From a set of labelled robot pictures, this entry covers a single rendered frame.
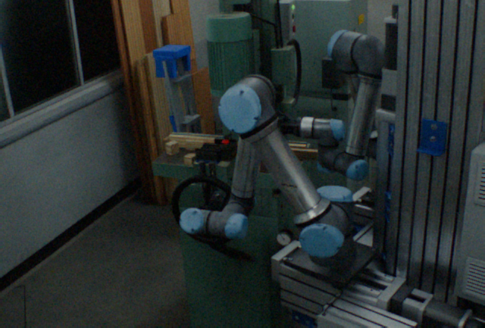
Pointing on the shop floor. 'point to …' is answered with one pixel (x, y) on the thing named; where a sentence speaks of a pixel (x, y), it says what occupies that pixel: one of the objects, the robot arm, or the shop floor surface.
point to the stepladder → (182, 55)
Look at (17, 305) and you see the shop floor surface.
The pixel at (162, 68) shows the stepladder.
